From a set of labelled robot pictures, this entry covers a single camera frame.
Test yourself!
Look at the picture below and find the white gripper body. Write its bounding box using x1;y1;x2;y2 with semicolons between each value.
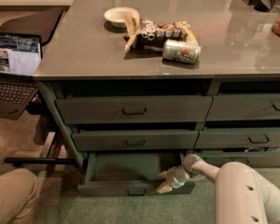
165;165;190;189

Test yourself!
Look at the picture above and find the green drawer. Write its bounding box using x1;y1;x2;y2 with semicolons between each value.
195;128;280;149
198;152;280;168
77;150;183;197
56;95;212;124
206;93;280;121
72;130;198;151

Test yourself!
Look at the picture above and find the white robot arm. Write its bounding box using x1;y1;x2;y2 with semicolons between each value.
156;154;280;224

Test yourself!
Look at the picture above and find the green soda can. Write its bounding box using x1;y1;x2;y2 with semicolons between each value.
162;40;201;63

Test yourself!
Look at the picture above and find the brown snack bag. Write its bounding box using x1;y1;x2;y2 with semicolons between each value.
124;16;197;52

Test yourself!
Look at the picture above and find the black chair base bar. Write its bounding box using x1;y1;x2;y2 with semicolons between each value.
4;157;76;165

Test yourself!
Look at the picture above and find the person's leg in khaki trousers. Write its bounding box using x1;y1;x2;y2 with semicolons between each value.
0;168;40;224

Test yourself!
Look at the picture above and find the white bowl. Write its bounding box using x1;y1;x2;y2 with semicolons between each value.
104;7;139;28

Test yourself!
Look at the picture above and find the black laptop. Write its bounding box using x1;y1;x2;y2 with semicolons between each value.
0;32;42;119

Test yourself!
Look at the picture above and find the dark chair seat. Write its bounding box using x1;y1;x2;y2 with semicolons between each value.
0;7;63;46

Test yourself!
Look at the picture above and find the green drawer cabinet frame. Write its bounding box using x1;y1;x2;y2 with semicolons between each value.
39;78;280;164

